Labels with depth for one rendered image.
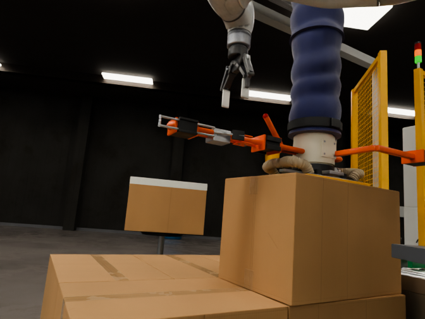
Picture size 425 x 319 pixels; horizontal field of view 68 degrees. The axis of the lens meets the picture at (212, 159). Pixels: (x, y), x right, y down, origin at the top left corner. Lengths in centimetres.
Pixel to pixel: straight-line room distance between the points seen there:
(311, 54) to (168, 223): 162
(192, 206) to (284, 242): 155
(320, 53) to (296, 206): 70
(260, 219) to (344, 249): 30
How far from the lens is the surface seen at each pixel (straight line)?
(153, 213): 248
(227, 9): 119
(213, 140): 110
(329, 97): 140
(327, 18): 154
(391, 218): 146
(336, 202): 118
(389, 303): 144
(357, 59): 518
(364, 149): 130
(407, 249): 106
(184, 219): 251
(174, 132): 105
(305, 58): 146
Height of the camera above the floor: 80
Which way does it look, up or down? 9 degrees up
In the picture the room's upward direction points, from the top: 4 degrees clockwise
